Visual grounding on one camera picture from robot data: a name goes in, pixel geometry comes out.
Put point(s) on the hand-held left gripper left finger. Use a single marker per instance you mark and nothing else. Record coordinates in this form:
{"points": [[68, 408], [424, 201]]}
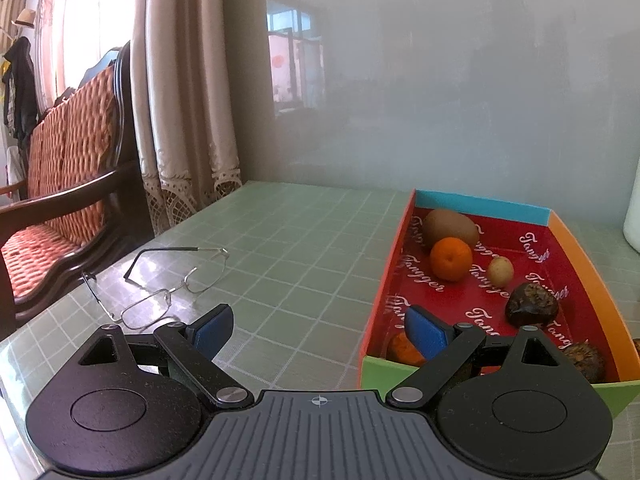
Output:
{"points": [[212, 330]]}

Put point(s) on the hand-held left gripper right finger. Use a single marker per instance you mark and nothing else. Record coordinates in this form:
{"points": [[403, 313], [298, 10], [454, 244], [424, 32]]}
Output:
{"points": [[425, 332]]}

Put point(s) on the orange mandarin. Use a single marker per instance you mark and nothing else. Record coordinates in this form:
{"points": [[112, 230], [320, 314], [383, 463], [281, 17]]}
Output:
{"points": [[451, 259], [402, 351]]}

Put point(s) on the small yellowish longan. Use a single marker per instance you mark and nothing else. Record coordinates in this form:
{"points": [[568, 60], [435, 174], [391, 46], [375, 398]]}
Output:
{"points": [[500, 270]]}

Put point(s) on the brown kiwi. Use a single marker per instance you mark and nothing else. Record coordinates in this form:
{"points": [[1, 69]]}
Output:
{"points": [[450, 227]]}

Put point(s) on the large dark wrinkled fruit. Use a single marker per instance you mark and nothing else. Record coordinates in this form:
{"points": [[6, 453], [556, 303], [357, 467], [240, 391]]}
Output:
{"points": [[532, 305]]}

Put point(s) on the colourful cardboard box red inside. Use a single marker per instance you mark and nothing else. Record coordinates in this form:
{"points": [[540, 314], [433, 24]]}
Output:
{"points": [[590, 280]]}

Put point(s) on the wooden sofa with orange cushion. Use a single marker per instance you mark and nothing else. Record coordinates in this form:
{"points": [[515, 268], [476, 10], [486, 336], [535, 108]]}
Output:
{"points": [[60, 185]]}

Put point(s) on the white thermos jug grey lid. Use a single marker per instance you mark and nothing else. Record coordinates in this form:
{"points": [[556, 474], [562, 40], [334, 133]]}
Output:
{"points": [[632, 210]]}

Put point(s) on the beige lace curtain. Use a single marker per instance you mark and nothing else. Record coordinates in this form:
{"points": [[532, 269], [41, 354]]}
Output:
{"points": [[185, 85]]}

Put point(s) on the blue cloth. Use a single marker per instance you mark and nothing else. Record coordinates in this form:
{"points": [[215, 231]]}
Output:
{"points": [[97, 67]]}

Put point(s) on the hanging dark clothes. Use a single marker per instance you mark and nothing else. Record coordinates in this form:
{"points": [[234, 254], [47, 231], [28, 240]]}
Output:
{"points": [[20, 90]]}

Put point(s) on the straw hat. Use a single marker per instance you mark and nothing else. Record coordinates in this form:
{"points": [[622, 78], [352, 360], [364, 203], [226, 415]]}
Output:
{"points": [[25, 17]]}

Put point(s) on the metal frame eyeglasses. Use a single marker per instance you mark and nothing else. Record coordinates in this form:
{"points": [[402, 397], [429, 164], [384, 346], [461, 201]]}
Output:
{"points": [[165, 287]]}

